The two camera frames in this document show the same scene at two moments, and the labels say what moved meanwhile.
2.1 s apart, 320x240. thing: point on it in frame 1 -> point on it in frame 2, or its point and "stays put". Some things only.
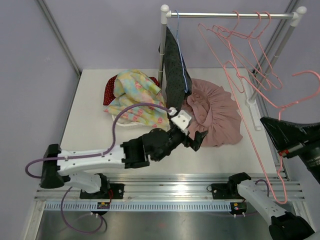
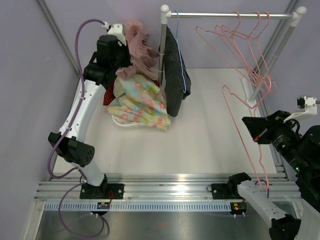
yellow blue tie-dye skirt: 132,87 stays put
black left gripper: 187,141 -> 127,62
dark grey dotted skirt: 178,80 stays put
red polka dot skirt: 109,95 stays put
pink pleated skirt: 213,111 -> 142,55
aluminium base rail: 171,189 stays put
